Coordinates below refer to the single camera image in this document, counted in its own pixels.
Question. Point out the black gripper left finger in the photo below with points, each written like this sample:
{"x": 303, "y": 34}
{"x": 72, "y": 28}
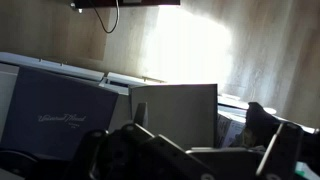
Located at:
{"x": 100, "y": 150}

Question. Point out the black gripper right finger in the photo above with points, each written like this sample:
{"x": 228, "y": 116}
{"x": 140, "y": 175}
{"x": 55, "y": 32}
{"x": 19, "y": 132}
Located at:
{"x": 283, "y": 150}

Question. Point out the grey box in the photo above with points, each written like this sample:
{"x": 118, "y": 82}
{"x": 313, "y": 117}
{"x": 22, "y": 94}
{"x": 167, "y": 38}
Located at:
{"x": 176, "y": 113}

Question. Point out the navy Universal Thread box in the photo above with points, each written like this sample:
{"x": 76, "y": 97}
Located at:
{"x": 60, "y": 113}

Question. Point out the printed white cardboard box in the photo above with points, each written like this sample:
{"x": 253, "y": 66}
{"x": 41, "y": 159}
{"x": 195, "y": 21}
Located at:
{"x": 230, "y": 128}

